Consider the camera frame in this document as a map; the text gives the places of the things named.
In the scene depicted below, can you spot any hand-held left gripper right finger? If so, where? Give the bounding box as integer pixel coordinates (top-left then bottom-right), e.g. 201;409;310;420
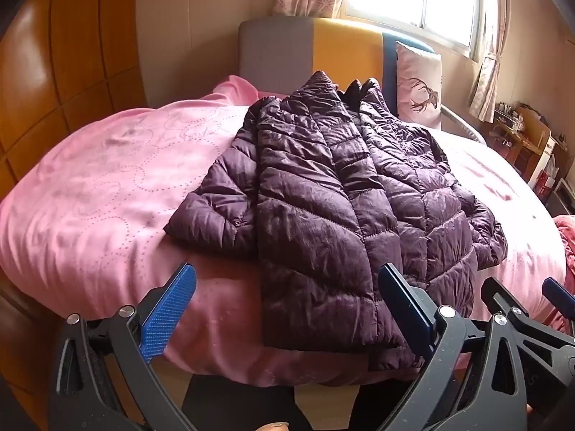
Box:
375;263;575;431

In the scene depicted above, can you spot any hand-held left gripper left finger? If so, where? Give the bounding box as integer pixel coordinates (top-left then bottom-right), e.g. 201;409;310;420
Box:
49;263;199;431

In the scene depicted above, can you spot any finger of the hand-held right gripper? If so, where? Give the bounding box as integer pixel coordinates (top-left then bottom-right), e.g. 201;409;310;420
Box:
542;277;575;320
480;276;575;361

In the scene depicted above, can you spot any purple puffer jacket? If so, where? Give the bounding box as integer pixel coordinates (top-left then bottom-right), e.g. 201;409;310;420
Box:
163;70;508;372

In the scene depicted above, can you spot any red cloth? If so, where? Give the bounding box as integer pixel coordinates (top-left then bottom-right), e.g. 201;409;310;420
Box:
541;214;575;337

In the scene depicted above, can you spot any pink dotted blanket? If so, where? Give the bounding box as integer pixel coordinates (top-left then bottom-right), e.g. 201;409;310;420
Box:
0;75;567;389

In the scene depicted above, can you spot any cluttered wooden desk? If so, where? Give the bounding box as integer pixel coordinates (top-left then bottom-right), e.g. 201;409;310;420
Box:
485;101;567;207

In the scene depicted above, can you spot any white deer print pillow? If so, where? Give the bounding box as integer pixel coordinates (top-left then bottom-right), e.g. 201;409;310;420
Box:
395;40;443;131

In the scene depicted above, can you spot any wooden wardrobe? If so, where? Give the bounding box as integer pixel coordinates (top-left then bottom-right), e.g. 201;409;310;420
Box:
0;0;149;203

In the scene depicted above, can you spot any grey yellow blue headboard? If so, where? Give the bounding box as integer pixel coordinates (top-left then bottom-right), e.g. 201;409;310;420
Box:
238;17;436;115

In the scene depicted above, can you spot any white curved bed rail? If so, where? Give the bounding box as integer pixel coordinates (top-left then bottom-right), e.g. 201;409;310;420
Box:
442;107;488;145

